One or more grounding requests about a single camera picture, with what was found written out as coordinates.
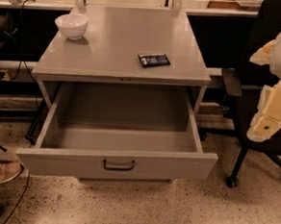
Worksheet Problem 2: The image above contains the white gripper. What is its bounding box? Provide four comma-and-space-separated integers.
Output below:
247, 33, 281, 142

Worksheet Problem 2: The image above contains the grey top drawer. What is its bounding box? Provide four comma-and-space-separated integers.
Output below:
17, 83, 217, 181

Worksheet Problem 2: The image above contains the grey metal drawer cabinet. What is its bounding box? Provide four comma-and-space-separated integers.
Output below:
24, 0, 217, 188

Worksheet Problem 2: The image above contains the black office chair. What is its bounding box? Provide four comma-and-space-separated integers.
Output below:
221, 0, 281, 187

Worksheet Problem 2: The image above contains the dark blue snack packet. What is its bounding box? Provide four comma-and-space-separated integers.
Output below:
138, 54, 171, 68

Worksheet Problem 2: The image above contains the white ceramic bowl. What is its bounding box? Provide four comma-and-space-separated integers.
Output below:
55, 13, 89, 40

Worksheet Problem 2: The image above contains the tan sneaker shoe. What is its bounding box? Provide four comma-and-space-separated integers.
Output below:
0, 162, 22, 185

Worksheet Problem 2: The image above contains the dark top drawer handle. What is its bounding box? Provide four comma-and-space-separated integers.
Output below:
102, 160, 136, 172

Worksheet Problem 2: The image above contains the black hanging cable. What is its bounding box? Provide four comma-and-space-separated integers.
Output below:
0, 0, 48, 111

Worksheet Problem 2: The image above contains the white wall power outlet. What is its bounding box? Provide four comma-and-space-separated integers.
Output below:
0, 69, 10, 81

